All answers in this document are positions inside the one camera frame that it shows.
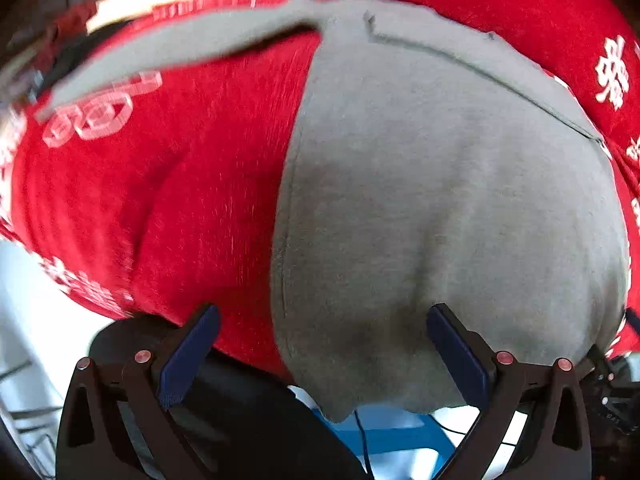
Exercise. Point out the cream cloth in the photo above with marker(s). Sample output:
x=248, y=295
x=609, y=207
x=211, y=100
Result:
x=140, y=5

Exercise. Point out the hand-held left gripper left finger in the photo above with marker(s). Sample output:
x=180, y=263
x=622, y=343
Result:
x=192, y=350

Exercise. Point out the blue frame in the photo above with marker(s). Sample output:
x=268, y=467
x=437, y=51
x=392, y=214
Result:
x=395, y=435

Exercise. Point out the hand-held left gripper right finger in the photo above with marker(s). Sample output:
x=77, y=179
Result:
x=457, y=355

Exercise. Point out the black chair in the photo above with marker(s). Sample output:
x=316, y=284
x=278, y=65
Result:
x=250, y=410

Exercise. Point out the grey small garment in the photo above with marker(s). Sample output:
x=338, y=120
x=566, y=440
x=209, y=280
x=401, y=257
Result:
x=425, y=185

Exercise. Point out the red printed blanket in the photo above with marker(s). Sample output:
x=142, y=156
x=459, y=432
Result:
x=190, y=185

